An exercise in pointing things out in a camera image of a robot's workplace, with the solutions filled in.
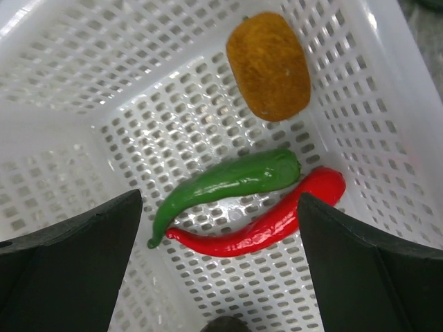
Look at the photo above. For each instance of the brown kiwi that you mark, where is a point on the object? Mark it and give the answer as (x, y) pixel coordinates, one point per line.
(269, 66)

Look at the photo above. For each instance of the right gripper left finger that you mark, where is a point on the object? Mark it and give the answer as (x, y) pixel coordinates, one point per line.
(67, 277)

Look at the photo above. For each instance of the white plastic basket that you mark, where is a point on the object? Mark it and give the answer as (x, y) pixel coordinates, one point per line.
(99, 97)

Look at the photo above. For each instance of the red chili pepper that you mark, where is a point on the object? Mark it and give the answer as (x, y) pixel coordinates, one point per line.
(279, 222)

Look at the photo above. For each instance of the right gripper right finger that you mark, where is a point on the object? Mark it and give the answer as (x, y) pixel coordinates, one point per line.
(366, 279)

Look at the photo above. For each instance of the dark purple mangosteen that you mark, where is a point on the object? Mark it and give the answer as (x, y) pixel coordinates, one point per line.
(226, 324)

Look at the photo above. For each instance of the green chili pepper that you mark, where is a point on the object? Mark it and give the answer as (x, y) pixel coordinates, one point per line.
(261, 172)

